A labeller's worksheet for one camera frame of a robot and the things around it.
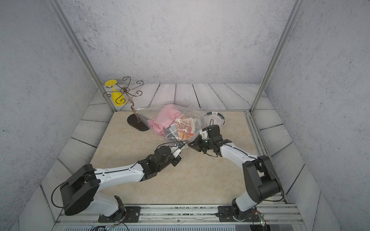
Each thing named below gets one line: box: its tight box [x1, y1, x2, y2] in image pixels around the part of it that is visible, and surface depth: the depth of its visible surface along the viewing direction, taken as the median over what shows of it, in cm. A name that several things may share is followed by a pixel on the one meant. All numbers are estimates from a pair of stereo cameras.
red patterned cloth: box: [174, 117, 195, 141], surface depth 97 cm
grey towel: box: [163, 124, 180, 142], surface depth 98 cm
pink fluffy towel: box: [147, 104, 182, 136], surface depth 106 cm
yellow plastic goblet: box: [104, 79, 127, 107], surface depth 93 cm
